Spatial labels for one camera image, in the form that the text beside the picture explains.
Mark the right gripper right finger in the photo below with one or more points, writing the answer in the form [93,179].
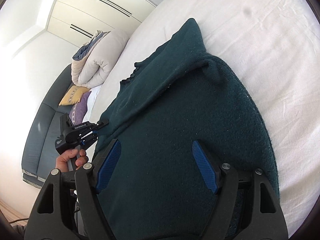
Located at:
[247,206]

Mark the yellow patterned cushion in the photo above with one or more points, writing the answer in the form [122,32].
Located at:
[73,96]

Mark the purple patterned cushion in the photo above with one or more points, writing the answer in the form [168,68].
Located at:
[79,110]

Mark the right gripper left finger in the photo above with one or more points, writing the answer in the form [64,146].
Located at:
[52,216]

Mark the person's left hand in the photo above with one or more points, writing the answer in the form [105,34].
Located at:
[63,159]

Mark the dark green sweater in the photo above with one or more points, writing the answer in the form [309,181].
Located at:
[179,94]

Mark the white bed sheet mattress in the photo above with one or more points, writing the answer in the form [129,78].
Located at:
[273,48]

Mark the dark grey upholstered headboard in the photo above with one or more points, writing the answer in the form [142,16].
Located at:
[39,155]

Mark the cream wardrobe with handles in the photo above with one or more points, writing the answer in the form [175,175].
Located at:
[76,21]

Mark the rolled beige duvet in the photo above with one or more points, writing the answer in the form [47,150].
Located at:
[93,62]

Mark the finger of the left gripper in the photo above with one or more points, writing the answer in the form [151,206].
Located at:
[89,140]
[101,123]

